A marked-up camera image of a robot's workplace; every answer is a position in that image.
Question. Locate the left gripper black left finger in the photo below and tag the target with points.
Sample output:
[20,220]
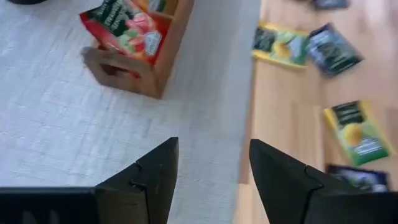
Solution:
[149,186]

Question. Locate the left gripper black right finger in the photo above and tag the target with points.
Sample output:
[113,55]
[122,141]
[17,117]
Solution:
[286,186]

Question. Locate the yellow lemon lime tea packet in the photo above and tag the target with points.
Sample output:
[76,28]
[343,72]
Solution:
[357,133]
[281,45]

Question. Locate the red strawberry tea packet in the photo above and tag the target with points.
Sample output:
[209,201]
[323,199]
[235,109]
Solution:
[124,28]

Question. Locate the wooden tea organizer box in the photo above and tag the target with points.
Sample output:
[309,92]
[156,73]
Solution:
[155,81]

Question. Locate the grey woven placemat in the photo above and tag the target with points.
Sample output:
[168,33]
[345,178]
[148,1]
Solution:
[62,124]

